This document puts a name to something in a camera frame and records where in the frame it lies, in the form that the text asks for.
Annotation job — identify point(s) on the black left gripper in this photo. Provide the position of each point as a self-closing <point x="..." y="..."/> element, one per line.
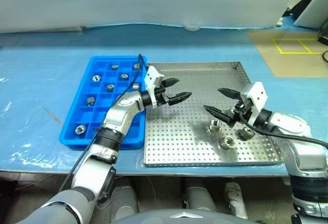
<point x="161" y="97"/>

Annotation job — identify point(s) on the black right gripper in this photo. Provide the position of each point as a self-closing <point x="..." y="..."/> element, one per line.
<point x="241" y="111"/>

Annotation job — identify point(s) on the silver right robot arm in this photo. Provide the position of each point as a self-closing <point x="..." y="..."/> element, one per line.
<point x="299" y="142"/>

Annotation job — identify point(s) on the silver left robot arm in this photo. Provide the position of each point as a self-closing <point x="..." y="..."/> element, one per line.
<point x="118" y="121"/>

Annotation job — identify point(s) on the perforated steel tray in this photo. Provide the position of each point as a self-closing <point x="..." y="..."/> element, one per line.
<point x="176" y="137"/>

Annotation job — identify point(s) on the blue compartment tray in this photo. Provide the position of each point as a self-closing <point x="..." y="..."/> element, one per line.
<point x="77" y="113"/>

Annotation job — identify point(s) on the metal nut upper left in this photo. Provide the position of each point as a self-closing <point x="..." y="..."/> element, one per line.
<point x="214" y="125"/>

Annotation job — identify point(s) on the metal nut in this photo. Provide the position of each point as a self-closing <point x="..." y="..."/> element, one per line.
<point x="246" y="133"/>
<point x="214" y="125"/>
<point x="228" y="142"/>

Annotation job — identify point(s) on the metal nut right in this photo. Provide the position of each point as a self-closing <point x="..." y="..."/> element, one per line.
<point x="246" y="133"/>

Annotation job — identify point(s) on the metal nut lower middle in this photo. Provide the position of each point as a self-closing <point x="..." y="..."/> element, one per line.
<point x="228" y="142"/>

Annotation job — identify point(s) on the metal roller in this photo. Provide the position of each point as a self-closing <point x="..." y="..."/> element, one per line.
<point x="114" y="66"/>
<point x="135" y="86"/>
<point x="96" y="78"/>
<point x="136" y="66"/>
<point x="90" y="100"/>
<point x="80" y="129"/>
<point x="124" y="76"/>
<point x="110" y="88"/>

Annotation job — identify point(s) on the brown cardboard sheet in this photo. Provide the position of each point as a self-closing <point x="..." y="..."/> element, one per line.
<point x="287" y="60"/>

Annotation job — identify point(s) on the white backdrop sheet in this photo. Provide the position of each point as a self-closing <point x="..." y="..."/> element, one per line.
<point x="143" y="1"/>

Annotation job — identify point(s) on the white scuffed rounded shape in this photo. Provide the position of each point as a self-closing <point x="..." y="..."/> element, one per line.
<point x="235" y="199"/>

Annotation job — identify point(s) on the grey rounded shape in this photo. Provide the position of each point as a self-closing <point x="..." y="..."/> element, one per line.
<point x="124" y="201"/>
<point x="200" y="198"/>

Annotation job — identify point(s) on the grey robot torso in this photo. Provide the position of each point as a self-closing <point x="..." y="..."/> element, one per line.
<point x="169" y="216"/>

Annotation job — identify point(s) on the white foam board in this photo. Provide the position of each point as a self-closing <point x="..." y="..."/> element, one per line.
<point x="311" y="6"/>

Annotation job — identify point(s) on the blue plastic table cover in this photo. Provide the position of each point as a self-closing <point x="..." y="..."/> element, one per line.
<point x="38" y="93"/>

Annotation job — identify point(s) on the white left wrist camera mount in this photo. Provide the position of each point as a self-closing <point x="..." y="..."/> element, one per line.
<point x="151" y="81"/>

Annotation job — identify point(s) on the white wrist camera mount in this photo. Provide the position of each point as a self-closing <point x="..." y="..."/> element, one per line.
<point x="151" y="81"/>
<point x="257" y="101"/>

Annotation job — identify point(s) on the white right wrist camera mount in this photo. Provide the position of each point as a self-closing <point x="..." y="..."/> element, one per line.
<point x="257" y="101"/>

